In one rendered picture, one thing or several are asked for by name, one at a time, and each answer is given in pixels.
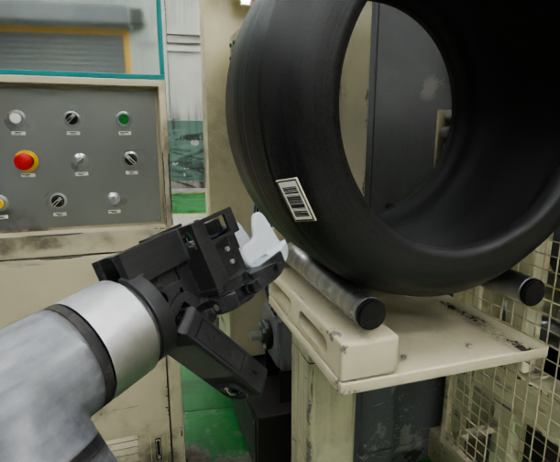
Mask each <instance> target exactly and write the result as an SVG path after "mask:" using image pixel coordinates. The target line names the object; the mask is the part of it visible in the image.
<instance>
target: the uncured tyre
mask: <svg viewBox="0 0 560 462"><path fill-rule="evenodd" d="M367 1H370V2H377V3H382V4H384V5H388V6H392V7H395V8H397V9H399V10H400V11H402V12H403V13H405V14H407V15H408V16H409V17H411V18H413V19H414V20H415V21H416V22H417V23H418V24H420V25H421V26H422V27H423V29H424V30H425V31H426V32H427V33H428V34H429V36H430V37H431V38H432V40H433V41H434V43H435V45H436V47H437V48H438V49H439V51H440V53H441V55H442V57H443V60H444V62H445V67H446V69H447V72H448V76H449V81H450V86H451V94H452V115H451V123H450V128H449V132H448V136H447V140H446V142H445V147H444V149H443V152H442V154H441V156H440V158H439V160H438V161H437V163H436V165H435V166H434V169H433V170H432V172H431V173H430V174H429V176H428V177H427V178H426V180H425V181H424V182H423V183H422V184H421V185H420V186H419V187H418V188H417V189H416V190H415V191H414V192H413V193H411V194H410V195H409V196H408V197H406V198H405V199H403V200H402V201H400V202H398V203H396V204H394V205H393V206H391V207H388V208H386V209H383V210H380V211H377V212H374V210H373V209H372V208H371V207H370V205H369V204H368V202H367V201H366V199H365V198H364V196H363V194H362V193H361V191H360V190H359V188H358V186H357V183H356V181H355V179H354V177H353V174H352V172H351V170H350V167H349V165H348V162H347V158H346V153H345V149H344V145H343V140H342V135H341V127H340V117H339V92H340V82H341V74H342V69H343V64H344V59H345V55H346V49H347V46H348V43H349V40H350V38H351V35H352V32H353V29H354V27H355V24H356V22H357V20H358V18H359V15H360V13H361V11H362V10H363V8H364V6H365V4H366V2H367ZM225 116H226V126H227V133H228V138H229V143H230V148H231V151H232V155H233V158H234V161H235V164H236V168H237V171H238V173H239V176H240V178H241V180H242V182H243V184H244V186H245V188H246V190H247V192H248V194H249V196H250V198H251V199H252V201H253V202H254V204H255V205H256V207H257V208H258V209H259V211H260V212H261V213H262V214H263V215H264V216H265V217H266V219H267V220H268V221H269V223H270V224H271V225H272V226H273V227H274V228H275V229H276V230H277V231H278V232H279V233H281V234H282V235H283V236H284V237H285V238H287V239H288V240H289V241H290V242H292V244H294V245H295V246H297V247H298V248H300V249H301V250H303V251H304V252H306V253H307V254H308V255H310V256H311V257H313V258H314V259H316V260H317V261H319V262H320V263H321V264H323V265H324V266H326V267H327V268H328V269H329V270H331V271H332V272H334V273H336V274H337V275H339V276H341V277H342V278H344V279H346V280H348V281H351V282H353V283H355V284H357V285H359V286H362V287H365V288H368V289H371V290H373V291H377V292H385V293H390V294H398V295H404V296H414V297H432V296H441V295H447V294H452V293H457V292H462V291H466V290H469V289H472V288H474V287H477V286H479V285H481V284H483V283H486V282H488V281H491V280H493V279H495V278H496V277H498V276H499V275H501V274H502V273H504V272H506V271H507V270H509V269H511V268H512V267H514V266H515V265H516V264H518V263H519V262H520V261H522V260H523V259H524V258H526V257H527V256H528V255H529V254H530V253H532V252H533V251H534V250H535V249H536V248H538V247H539V246H540V245H541V244H542V243H543V242H544V241H545V240H546V239H547V238H548V237H549V236H550V235H552V234H553V232H554V231H555V230H556V229H557V228H558V227H559V226H560V0H255V1H254V3H253V4H252V6H251V7H250V9H249V10H248V12H247V15H246V17H245V19H244V21H243V24H242V26H241V28H240V30H239V32H238V35H237V38H236V42H235V46H234V48H233V51H232V55H231V59H230V63H229V68H228V74H227V81H226V90H225ZM295 177H297V178H298V180H299V182H300V184H301V187H302V189H303V191H304V193H305V196H306V198H307V200H308V202H309V204H310V206H311V208H312V210H313V213H314V215H315V217H316V221H301V222H295V221H294V219H293V216H292V214H291V211H290V209H289V207H288V205H287V204H286V202H285V200H284V198H283V196H282V194H281V191H280V188H279V186H278V184H277V183H276V181H277V180H283V179H289V178H295Z"/></svg>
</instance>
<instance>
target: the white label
mask: <svg viewBox="0 0 560 462"><path fill-rule="evenodd" d="M276 183H277V184H278V186H279V188H280V191H281V194H282V196H283V198H284V200H285V202H286V204H287V205H288V207H289V209H290V211H291V214H292V216H293V219H294V221H295V222H301V221H316V217H315V215H314V213H313V210H312V208H311V206H310V204H309V202H308V200H307V198H306V196H305V193H304V191H303V189H302V187H301V184H300V182H299V180H298V178H297V177H295V178H289V179H283V180H277V181H276Z"/></svg>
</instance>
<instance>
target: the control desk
mask: <svg viewBox="0 0 560 462"><path fill-rule="evenodd" d="M172 226H173V218H172V200H171V183H170V150H169V132H168V115H167V97H166V82H165V81H163V80H150V79H147V80H145V79H118V78H92V77H65V76H38V75H12V74H0V330H1V329H3V328H5V327H7V326H9V325H11V324H14V323H16V322H18V321H20V320H22V319H24V318H26V317H28V316H30V315H32V314H34V313H36V312H38V311H41V310H43V309H45V308H47V307H49V306H51V305H52V304H54V303H57V302H59V301H61V300H63V299H65V298H67V297H69V296H71V295H73V294H74V293H76V292H79V291H81V290H83V289H85V288H87V287H89V286H91V285H93V284H95V283H96V282H99V280H98V278H97V276H96V273H95V271H94V269H93V266H92V263H94V262H95V261H98V260H100V259H104V258H106V257H109V256H112V255H114V254H117V253H120V252H122V251H124V250H126V249H129V248H131V247H133V246H136V245H138V244H139V243H138V241H141V240H143V239H145V238H148V237H151V236H153V235H156V234H157V233H159V232H162V231H164V230H166V229H168V228H171V227H172ZM90 419H91V420H92V422H93V424H94V425H95V427H96V429H97V430H98V432H99V434H100V435H101V437H102V438H103V439H104V441H105V442H106V444H107V445H108V447H109V448H110V450H111V451H112V453H113V455H114V456H115V458H116V460H117V462H186V460H185V443H184V425H183V409H182V391H181V364H180V363H179V362H178V361H176V360H175V359H174V358H172V357H170V356H169V355H167V356H166V357H164V358H163V359H161V360H160V361H159V362H158V364H157V366H156V367H155V368H154V369H153V370H151V371H150V372H149V373H148V374H147V375H145V376H144V377H143V378H142V379H140V380H139V381H137V382H136V383H135V384H133V385H132V386H131V387H129V388H128V389H127V390H125V391H124V392H123V393H121V394H120V395H119V396H117V397H116V398H115V399H113V400H112V401H111V402H109V403H107V404H106V406H105V407H103V408H102V409H101V410H100V411H98V412H97V413H96V414H94V415H93V416H92V417H90Z"/></svg>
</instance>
